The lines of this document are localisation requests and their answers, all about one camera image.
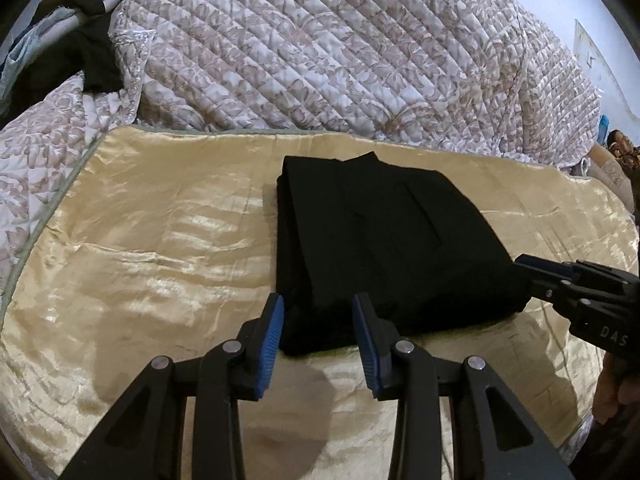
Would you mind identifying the person's right hand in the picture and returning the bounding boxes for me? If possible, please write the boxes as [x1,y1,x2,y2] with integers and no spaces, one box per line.
[592,349,635,429]

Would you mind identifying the light blue cloth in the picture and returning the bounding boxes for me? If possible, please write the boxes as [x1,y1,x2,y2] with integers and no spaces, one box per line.
[0,6,83,107]

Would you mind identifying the floral quilted bedspread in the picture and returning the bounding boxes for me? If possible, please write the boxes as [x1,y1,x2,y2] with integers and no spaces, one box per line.
[0,0,605,307]

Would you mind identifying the black pants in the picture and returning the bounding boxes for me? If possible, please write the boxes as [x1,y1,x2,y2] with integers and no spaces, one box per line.
[275,151,534,359]

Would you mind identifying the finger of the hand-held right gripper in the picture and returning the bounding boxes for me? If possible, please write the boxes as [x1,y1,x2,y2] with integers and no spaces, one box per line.
[512,253,581,305]

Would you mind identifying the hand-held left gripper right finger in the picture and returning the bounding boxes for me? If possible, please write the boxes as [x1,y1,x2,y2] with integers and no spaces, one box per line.
[351,292,577,480]

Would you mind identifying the brown patterned cloth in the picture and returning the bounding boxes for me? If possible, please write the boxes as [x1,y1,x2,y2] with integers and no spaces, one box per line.
[589,127,640,202]

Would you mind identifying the gold satin blanket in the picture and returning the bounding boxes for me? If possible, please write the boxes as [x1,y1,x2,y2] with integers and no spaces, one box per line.
[0,125,640,477]

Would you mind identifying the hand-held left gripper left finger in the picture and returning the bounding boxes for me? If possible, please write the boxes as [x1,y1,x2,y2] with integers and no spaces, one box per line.
[59,292,286,480]

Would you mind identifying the dark cloth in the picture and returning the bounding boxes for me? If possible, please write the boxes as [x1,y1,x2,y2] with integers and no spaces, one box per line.
[10,0,132,123]

